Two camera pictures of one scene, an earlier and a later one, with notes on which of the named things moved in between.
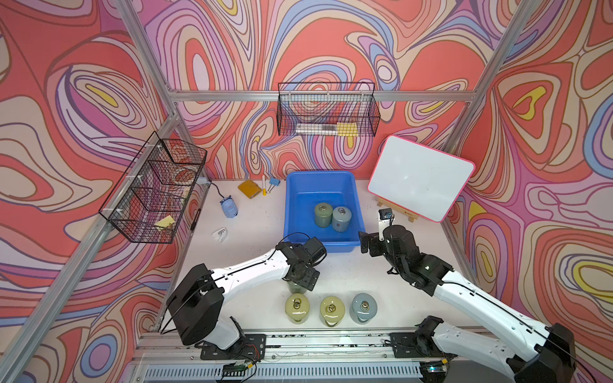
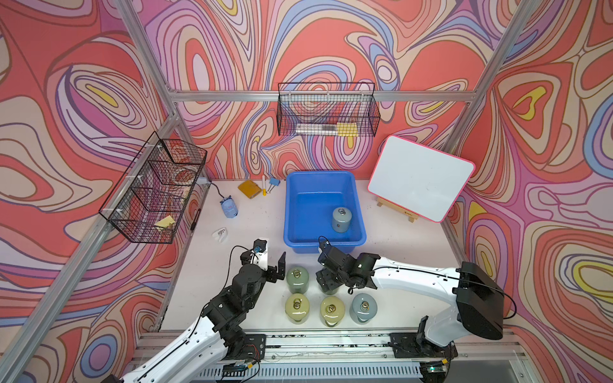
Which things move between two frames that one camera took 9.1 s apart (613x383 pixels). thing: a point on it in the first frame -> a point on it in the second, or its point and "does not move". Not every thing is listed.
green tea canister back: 323,212 -> 330,292
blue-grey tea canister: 363,308 does not move
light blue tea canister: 341,219 does not move
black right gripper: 373,240 -> 325,280
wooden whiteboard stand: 381,202 does not move
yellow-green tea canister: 297,308 does not move
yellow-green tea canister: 332,310 does not move
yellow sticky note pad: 250,188 does not move
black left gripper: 311,278 -> 272,275
